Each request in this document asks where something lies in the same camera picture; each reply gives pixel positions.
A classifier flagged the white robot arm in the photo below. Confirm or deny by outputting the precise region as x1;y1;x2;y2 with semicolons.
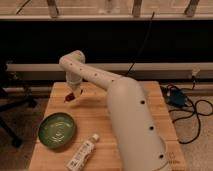
59;50;172;171

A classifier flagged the black hanging cable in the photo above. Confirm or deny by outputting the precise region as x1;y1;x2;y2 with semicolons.
123;11;156;78

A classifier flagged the blue power adapter box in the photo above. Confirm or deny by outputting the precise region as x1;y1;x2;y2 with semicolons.
169;90;186;107

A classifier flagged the white plastic bottle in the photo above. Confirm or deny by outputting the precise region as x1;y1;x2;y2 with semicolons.
66;134;99;171

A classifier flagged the green ceramic bowl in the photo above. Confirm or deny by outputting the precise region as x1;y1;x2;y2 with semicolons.
38;112;77;149

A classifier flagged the black floor cable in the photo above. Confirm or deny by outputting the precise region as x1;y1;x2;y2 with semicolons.
160;83;213;145

